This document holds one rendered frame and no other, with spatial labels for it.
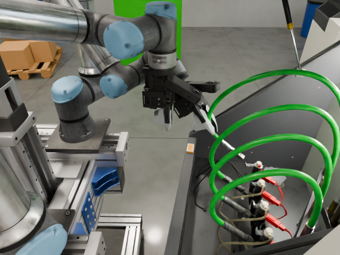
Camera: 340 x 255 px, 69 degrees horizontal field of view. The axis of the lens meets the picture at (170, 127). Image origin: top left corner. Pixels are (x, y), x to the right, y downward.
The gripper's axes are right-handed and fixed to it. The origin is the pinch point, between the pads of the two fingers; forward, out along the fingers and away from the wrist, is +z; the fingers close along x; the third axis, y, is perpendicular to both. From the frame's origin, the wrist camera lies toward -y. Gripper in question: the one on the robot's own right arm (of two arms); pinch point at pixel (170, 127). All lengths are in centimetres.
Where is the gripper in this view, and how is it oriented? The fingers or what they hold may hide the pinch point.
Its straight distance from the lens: 78.2
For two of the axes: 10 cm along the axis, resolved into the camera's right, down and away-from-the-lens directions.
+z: 0.0, 8.2, 5.8
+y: -9.8, -1.1, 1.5
